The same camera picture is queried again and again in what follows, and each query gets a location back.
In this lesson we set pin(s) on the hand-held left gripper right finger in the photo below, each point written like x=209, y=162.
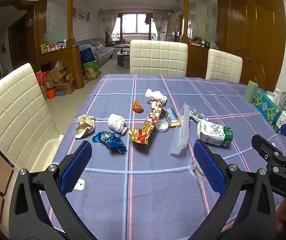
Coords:
x=209, y=166

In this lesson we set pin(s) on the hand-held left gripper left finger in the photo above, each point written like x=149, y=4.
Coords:
x=75, y=170

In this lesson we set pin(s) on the clear plastic storage bin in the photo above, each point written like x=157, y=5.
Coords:
x=49, y=152

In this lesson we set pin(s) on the green white milk carton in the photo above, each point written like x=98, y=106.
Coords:
x=214, y=133

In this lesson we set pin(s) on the red gold patterned wrapper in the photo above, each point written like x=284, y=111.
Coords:
x=149, y=123

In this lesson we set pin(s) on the small white green carton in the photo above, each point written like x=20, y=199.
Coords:
x=283, y=122

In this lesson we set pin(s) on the clear round plastic lid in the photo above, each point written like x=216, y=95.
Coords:
x=194, y=166

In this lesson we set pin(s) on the small white tag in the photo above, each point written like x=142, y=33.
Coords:
x=79, y=184

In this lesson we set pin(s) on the colourful beaded tissue box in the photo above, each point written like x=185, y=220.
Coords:
x=268, y=107

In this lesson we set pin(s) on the clear plastic sleeve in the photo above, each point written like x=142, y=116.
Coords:
x=181, y=132

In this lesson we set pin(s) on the crumpled gold white wrapper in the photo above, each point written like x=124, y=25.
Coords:
x=84, y=126

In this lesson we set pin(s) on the crumpled blue foil wrapper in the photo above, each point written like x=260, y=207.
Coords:
x=110, y=140

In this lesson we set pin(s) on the silver foil packet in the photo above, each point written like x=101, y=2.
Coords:
x=198, y=113

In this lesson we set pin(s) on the green cup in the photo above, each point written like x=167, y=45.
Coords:
x=251, y=92

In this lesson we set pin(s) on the small blue card box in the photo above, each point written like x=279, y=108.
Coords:
x=173, y=117

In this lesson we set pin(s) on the blue plaid tablecloth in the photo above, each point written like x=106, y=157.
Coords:
x=158, y=200

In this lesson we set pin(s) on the crumpled white paper ball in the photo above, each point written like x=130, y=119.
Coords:
x=116, y=123

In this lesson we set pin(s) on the white round bottle lid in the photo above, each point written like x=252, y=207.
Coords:
x=162, y=126

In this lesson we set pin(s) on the flat blue box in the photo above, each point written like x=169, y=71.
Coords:
x=60, y=93

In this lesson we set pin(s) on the orange bucket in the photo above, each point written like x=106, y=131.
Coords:
x=51, y=93

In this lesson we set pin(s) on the white quilted leather chair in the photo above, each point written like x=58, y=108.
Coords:
x=224, y=66
x=158, y=57
x=12, y=110

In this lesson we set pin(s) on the orange peel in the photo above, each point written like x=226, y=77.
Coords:
x=137, y=107

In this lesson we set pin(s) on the crumpled white tissue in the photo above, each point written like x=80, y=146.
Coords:
x=155, y=95

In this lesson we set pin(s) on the pile of cardboard boxes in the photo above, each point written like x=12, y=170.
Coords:
x=60, y=78

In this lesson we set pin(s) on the red paper bag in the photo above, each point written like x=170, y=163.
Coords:
x=41, y=78

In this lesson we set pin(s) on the colourful woven bag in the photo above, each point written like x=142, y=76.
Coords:
x=91, y=70

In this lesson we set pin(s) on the wooden door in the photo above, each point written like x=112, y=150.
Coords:
x=258, y=37

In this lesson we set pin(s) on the wooden sideboard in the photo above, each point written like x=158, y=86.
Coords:
x=198, y=60

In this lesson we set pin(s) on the black bag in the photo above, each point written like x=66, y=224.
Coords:
x=45, y=67

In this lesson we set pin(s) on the wooden divider cabinet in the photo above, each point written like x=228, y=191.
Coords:
x=65, y=57

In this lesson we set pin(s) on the blue bag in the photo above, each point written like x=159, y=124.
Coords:
x=86, y=55

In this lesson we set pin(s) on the grey storage box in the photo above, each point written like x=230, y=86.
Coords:
x=126, y=64

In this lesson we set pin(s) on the grey sofa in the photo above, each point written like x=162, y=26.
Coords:
x=102, y=52

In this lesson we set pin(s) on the group of bottles and boxes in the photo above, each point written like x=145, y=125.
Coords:
x=52, y=47

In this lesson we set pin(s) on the dark coffee table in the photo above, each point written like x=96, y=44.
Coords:
x=123, y=53

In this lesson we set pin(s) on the patterned curtain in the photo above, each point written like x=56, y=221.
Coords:
x=109, y=23
x=161, y=17

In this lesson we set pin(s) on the window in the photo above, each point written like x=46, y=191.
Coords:
x=136, y=23

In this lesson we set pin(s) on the pink wall decoration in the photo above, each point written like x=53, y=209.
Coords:
x=82, y=16

